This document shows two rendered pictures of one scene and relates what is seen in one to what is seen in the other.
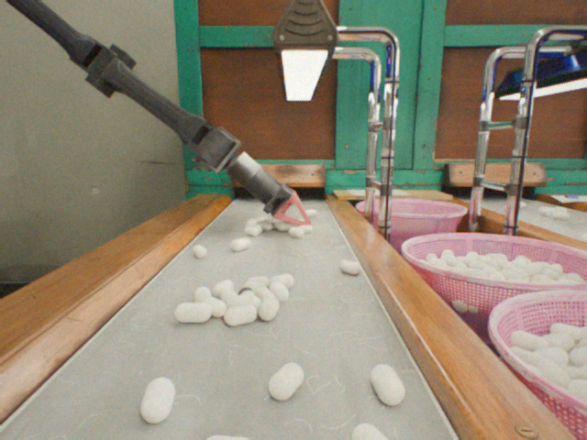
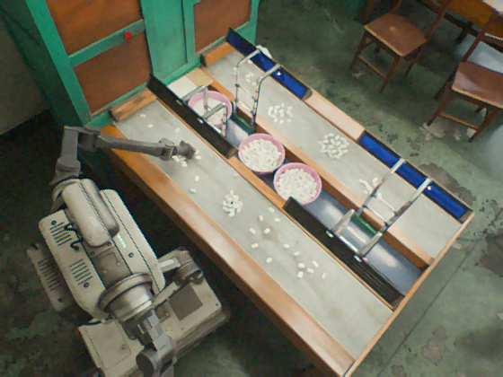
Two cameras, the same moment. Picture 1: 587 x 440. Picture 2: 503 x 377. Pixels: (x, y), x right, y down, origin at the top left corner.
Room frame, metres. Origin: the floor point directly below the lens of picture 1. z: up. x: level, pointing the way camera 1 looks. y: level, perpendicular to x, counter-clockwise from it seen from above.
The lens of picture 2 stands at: (-0.21, 0.78, 2.60)
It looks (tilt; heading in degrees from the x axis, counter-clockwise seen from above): 61 degrees down; 305
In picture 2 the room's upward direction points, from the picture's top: 11 degrees clockwise
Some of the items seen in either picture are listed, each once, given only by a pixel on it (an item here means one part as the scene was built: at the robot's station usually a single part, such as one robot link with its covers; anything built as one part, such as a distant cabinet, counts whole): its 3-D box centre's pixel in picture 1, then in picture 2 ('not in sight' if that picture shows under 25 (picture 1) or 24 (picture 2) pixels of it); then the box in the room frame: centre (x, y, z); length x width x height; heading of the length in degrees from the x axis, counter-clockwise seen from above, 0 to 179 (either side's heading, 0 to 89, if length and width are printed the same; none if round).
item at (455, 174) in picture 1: (494, 174); (220, 50); (1.26, -0.63, 0.83); 0.30 x 0.06 x 0.07; 90
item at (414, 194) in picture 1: (389, 194); (185, 86); (1.21, -0.29, 0.77); 0.33 x 0.15 x 0.01; 90
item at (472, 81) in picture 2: not in sight; (482, 82); (-0.04, -2.30, 0.45); 0.44 x 0.43 x 0.91; 20
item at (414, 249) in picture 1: (494, 284); (260, 156); (0.55, -0.30, 0.72); 0.27 x 0.27 x 0.10
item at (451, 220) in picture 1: (408, 224); (209, 112); (0.99, -0.29, 0.72); 0.27 x 0.27 x 0.10
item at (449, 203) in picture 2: not in sight; (412, 171); (-0.15, -0.58, 1.08); 0.62 x 0.08 x 0.07; 0
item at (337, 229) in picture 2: not in sight; (341, 249); (-0.15, -0.10, 0.90); 0.20 x 0.19 x 0.45; 0
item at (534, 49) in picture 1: (538, 156); (255, 92); (0.82, -0.50, 0.90); 0.20 x 0.19 x 0.45; 0
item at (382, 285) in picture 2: not in sight; (341, 246); (-0.15, -0.02, 1.08); 0.62 x 0.08 x 0.07; 0
